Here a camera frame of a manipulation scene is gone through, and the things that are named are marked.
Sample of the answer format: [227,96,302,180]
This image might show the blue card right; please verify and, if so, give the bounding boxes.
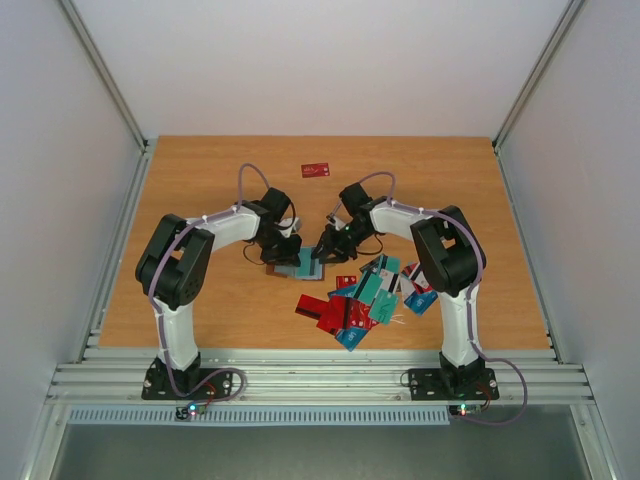
[404,290,438,316]

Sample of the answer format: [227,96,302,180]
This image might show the teal card bottom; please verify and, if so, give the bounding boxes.
[352,272,382,306]

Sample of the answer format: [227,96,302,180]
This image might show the teal card with stripe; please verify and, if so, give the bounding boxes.
[294,247,324,281]

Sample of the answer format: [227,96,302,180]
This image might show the white card with stripe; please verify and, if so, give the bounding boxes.
[401,262,432,294]

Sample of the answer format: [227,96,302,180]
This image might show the blue card bottom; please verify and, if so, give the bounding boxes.
[335,327,369,352]

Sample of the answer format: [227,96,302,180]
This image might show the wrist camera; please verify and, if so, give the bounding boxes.
[281,217,302,237]
[327,214,346,230]

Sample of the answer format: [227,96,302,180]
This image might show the frame post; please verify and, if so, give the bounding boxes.
[492,0,586,156]
[56,0,148,152]

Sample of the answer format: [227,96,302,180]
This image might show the left circuit board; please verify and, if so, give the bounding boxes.
[175,404,208,421]

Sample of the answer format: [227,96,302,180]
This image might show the grey slotted cable duct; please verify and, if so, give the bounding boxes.
[68,405,450,427]

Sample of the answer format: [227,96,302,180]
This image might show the small red card top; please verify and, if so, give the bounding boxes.
[336,275,358,289]

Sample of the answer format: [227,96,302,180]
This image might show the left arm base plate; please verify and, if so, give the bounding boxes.
[141,362,233,401]

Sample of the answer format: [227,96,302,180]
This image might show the left frame post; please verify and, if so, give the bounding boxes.
[56,0,148,152]

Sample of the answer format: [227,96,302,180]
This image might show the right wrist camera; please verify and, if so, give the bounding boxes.
[327,214,346,230]

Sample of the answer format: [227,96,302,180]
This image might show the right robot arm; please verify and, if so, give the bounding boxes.
[312,183,486,397]

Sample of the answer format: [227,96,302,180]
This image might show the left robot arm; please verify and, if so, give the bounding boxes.
[135,187,302,399]

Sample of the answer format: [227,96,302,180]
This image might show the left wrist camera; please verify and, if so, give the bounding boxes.
[281,217,302,237]

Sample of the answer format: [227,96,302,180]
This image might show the right frame post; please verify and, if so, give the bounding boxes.
[492,0,586,156]

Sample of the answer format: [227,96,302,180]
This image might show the blue card centre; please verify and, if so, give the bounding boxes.
[328,284,357,299]

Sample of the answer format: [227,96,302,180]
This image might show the circuit board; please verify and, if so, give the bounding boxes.
[175,404,208,421]
[449,404,485,417]

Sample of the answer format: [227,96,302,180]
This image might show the right circuit board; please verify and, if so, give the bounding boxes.
[449,404,485,417]

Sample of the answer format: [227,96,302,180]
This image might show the blue card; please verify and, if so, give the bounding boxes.
[328,284,357,299]
[335,327,369,352]
[404,290,438,316]

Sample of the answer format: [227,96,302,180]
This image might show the aluminium frame rails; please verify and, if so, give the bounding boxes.
[46,348,594,405]

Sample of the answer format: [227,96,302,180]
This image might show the dark red striped card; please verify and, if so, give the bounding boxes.
[295,294,329,320]

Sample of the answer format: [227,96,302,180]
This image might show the brown leather card holder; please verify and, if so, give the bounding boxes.
[266,247,324,281]

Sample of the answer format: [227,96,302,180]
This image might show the red card left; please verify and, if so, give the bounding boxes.
[316,296,351,336]

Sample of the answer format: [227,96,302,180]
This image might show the red VIP card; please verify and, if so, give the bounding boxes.
[347,299,377,331]

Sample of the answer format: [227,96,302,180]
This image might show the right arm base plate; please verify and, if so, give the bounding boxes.
[407,368,500,402]

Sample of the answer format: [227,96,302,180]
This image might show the lone red card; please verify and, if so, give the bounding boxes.
[301,163,330,179]

